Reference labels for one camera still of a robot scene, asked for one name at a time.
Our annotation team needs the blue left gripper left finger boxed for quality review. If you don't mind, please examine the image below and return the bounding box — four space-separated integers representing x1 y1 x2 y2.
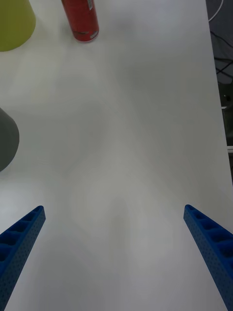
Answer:
0 205 47 311

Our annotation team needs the grey plastic bin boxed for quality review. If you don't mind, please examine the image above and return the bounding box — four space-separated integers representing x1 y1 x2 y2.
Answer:
0 107 20 173

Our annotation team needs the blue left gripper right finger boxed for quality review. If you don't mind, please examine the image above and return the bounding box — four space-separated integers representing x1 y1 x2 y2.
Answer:
183 204 233 311

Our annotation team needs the white floor cable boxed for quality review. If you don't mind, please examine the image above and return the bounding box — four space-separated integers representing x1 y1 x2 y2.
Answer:
208 0 224 23

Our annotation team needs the red drink can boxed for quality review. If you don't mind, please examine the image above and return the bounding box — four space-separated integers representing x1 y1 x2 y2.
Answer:
60 0 100 43

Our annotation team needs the yellow-green plastic bin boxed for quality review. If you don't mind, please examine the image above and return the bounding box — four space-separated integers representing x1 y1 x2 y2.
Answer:
0 0 37 52

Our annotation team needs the black floor cable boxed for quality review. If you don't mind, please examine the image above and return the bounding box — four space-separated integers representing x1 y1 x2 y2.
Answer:
210 31 233 82

